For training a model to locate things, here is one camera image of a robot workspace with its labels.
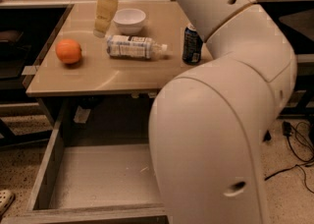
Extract orange fruit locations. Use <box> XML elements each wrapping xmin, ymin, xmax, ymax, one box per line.
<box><xmin>55</xmin><ymin>39</ymin><xmax>81</xmax><ymax>64</ymax></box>

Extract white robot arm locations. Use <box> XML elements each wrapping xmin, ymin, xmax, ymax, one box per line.
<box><xmin>149</xmin><ymin>0</ymin><xmax>297</xmax><ymax>224</ymax></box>

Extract grey cabinet with beige top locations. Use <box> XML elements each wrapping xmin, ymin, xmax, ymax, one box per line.
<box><xmin>22</xmin><ymin>0</ymin><xmax>214</xmax><ymax>128</ymax></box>

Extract open grey wooden drawer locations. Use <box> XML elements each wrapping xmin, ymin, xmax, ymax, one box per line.
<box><xmin>1</xmin><ymin>97</ymin><xmax>169</xmax><ymax>224</ymax></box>

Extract white bowl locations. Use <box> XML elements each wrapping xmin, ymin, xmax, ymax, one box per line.
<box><xmin>113</xmin><ymin>8</ymin><xmax>146</xmax><ymax>35</ymax></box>

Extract clear plastic water bottle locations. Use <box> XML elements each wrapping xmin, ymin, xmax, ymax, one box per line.
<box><xmin>106</xmin><ymin>35</ymin><xmax>168</xmax><ymax>60</ymax></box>

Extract blue soda can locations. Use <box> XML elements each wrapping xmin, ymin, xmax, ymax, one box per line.
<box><xmin>183</xmin><ymin>24</ymin><xmax>203</xmax><ymax>65</ymax></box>

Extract black power adapter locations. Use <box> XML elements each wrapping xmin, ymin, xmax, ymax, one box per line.
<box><xmin>283</xmin><ymin>121</ymin><xmax>292</xmax><ymax>137</ymax></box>

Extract white perforated shoe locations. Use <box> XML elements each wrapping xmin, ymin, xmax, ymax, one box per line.
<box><xmin>0</xmin><ymin>190</ymin><xmax>15</xmax><ymax>216</ymax></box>

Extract black floor cables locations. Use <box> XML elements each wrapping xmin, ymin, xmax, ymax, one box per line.
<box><xmin>264</xmin><ymin>120</ymin><xmax>314</xmax><ymax>195</ymax></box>

